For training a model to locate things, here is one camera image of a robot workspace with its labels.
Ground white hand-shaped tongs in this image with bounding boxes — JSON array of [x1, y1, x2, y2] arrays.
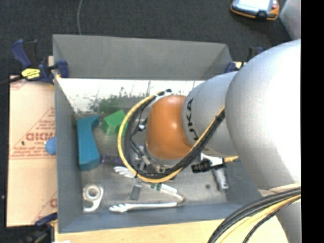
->
[[108, 165, 187, 214]]

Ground green house-shaped block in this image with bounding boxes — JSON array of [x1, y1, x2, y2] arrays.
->
[[101, 109, 128, 137]]

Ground blue angled block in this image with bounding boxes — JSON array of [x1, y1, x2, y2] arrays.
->
[[76, 115, 101, 172]]

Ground silver metal fitting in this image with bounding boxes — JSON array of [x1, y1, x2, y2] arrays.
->
[[212, 167, 229, 192]]

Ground brown cardboard board red print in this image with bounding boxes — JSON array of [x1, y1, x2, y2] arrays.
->
[[6, 74, 59, 228]]

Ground grey metal bin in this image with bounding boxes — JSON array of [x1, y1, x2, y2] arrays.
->
[[52, 34, 264, 234]]

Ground black cylinder on white bracket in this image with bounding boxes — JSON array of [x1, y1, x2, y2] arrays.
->
[[190, 153, 229, 174]]

